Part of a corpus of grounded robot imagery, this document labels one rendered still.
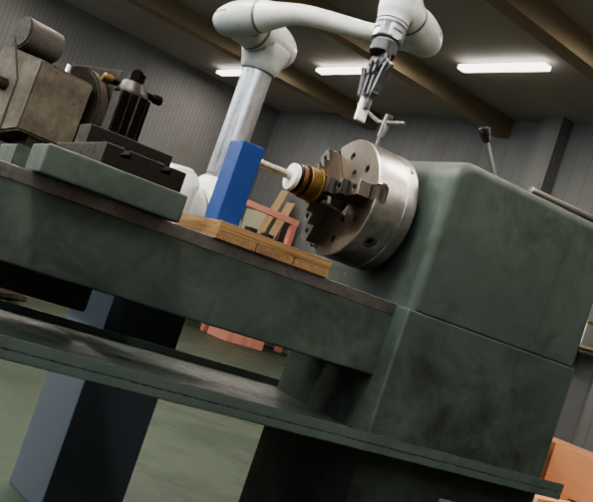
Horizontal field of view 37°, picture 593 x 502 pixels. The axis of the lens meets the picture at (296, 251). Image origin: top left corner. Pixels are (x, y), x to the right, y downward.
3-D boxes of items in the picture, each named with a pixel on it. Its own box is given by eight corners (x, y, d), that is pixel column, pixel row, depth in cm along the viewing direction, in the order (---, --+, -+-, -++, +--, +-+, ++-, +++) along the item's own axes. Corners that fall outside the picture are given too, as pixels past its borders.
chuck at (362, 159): (318, 252, 242) (360, 145, 241) (377, 279, 214) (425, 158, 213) (291, 242, 238) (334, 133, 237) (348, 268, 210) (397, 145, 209)
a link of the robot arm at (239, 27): (255, -12, 265) (279, 8, 276) (209, -7, 275) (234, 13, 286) (246, 28, 263) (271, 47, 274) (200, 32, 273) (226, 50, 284)
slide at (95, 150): (119, 185, 219) (125, 168, 220) (179, 193, 182) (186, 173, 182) (50, 159, 211) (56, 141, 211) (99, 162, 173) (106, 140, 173)
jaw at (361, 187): (359, 190, 223) (387, 185, 213) (355, 209, 222) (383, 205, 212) (324, 175, 217) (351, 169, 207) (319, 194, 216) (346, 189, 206)
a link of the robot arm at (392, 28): (389, 12, 235) (382, 32, 234) (414, 28, 239) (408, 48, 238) (370, 19, 243) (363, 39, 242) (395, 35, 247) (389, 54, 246)
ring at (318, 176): (320, 172, 225) (291, 159, 221) (339, 173, 217) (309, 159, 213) (309, 206, 225) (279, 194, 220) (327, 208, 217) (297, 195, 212)
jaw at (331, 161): (343, 197, 228) (340, 163, 235) (355, 186, 225) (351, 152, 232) (308, 182, 223) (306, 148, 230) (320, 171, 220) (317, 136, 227)
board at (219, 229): (259, 260, 235) (264, 246, 235) (327, 278, 203) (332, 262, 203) (159, 224, 220) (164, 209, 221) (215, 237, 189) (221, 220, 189)
